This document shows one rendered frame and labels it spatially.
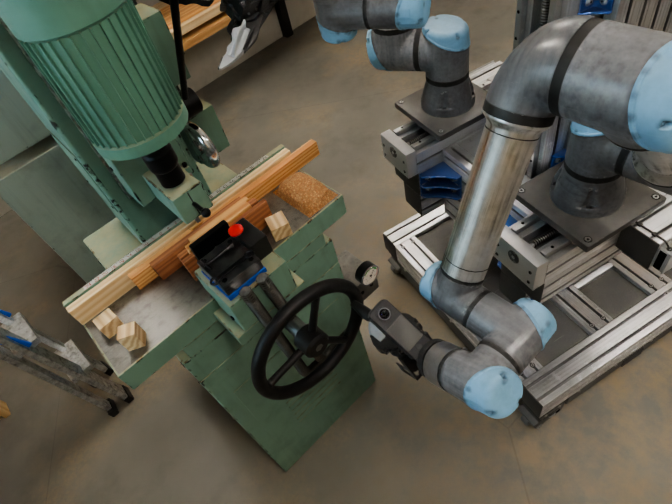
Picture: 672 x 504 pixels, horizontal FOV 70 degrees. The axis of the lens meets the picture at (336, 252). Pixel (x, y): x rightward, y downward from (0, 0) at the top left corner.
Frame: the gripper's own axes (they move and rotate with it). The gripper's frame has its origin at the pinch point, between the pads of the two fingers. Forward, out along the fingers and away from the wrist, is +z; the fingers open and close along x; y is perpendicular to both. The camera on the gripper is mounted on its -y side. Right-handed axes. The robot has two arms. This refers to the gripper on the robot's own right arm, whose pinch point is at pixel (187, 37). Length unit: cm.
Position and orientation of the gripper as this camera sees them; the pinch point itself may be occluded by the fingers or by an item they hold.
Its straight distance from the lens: 89.1
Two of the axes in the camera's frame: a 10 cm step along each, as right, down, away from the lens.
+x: 6.5, 7.6, 0.0
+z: -7.2, 6.2, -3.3
